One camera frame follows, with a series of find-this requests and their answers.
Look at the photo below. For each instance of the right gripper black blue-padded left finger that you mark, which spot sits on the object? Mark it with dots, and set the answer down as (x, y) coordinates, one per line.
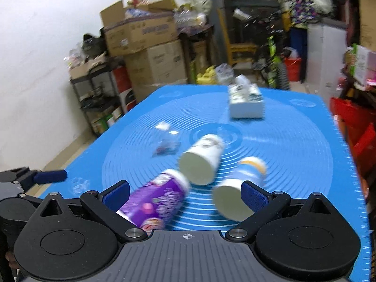
(102, 207)

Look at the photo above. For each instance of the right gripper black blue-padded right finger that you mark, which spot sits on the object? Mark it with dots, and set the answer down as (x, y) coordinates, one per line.
(266, 207)

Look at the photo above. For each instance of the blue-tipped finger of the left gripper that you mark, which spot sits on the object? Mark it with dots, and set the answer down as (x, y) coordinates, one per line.
(51, 176)

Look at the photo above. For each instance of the purple paper cup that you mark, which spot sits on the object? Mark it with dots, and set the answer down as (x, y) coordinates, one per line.
(153, 205)

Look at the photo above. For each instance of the blue white paper cup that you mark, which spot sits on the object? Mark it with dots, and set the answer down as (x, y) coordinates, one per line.
(226, 196)

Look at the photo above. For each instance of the white floral paper cup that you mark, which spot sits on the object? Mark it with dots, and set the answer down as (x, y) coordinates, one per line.
(199, 164)

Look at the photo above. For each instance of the blue silicone baking mat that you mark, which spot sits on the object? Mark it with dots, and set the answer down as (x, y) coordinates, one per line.
(297, 139)

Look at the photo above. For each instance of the clear plastic wrapper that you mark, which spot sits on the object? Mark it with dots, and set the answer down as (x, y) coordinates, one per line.
(167, 139)

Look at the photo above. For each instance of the black metal shelf rack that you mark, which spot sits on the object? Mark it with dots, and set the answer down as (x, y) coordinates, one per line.
(103, 91)

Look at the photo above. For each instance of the white tissue box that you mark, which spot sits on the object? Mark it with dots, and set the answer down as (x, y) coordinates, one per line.
(245, 99)

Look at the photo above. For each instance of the red gift bag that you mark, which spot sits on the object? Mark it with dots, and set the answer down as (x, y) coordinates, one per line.
(358, 126)

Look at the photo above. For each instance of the black green bicycle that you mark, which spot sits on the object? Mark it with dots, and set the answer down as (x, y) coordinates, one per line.
(269, 57)

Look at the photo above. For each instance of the red plastic bucket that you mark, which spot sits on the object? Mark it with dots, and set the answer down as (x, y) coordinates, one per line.
(293, 66)

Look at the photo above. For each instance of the lower large cardboard box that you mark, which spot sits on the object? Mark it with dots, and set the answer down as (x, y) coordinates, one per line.
(156, 67)

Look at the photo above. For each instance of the yellow wooden chair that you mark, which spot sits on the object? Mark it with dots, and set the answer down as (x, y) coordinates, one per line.
(236, 52)

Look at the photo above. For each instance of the green white carton box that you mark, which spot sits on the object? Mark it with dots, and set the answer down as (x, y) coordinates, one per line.
(364, 65)

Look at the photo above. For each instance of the white chest freezer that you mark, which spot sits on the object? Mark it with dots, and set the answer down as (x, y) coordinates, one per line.
(326, 45)

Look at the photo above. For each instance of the open top cardboard box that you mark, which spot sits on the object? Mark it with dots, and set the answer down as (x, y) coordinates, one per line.
(130, 30)

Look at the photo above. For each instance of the floral purple bag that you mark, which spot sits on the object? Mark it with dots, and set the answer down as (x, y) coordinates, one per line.
(303, 12)

